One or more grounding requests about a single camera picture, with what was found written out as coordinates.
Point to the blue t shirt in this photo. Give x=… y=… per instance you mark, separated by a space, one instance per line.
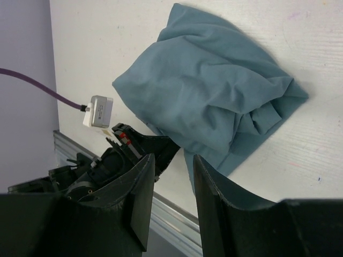
x=210 y=88

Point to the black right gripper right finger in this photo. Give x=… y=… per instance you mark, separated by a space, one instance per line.
x=236 y=222

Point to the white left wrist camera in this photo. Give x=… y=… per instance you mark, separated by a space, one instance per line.
x=98 y=112

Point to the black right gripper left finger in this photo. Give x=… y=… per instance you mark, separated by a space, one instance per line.
x=113 y=221

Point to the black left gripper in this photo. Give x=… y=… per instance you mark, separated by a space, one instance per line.
x=85 y=175

